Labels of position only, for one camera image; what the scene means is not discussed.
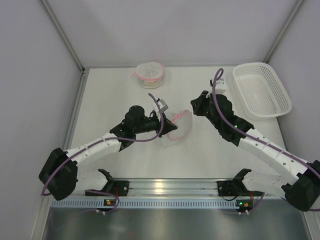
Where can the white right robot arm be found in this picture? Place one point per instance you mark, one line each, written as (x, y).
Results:
(297, 181)

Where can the aluminium mounting rail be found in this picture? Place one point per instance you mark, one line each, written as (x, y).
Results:
(174, 188)

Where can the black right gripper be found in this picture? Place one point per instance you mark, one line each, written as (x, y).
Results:
(204, 103)

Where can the aluminium frame post right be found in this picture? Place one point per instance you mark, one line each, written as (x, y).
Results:
(294, 12)

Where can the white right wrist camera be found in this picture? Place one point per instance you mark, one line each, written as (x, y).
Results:
(220, 86)

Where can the aluminium frame post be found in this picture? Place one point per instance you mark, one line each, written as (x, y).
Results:
(61, 33)
(294, 12)

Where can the white mesh laundry bag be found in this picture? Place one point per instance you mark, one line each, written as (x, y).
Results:
(184, 122)
(150, 75)

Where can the white slotted cable duct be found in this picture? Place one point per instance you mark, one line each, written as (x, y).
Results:
(150, 203)

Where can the white plastic basket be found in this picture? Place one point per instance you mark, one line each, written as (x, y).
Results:
(260, 91)

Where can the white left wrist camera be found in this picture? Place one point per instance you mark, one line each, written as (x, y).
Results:
(160, 106)

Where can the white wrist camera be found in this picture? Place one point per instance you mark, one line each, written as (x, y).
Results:
(220, 86)
(160, 106)

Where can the aluminium frame post left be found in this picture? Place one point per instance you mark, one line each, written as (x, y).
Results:
(61, 33)

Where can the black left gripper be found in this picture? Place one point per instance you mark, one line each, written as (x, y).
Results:
(162, 124)

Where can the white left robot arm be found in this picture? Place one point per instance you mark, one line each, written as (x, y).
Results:
(61, 174)

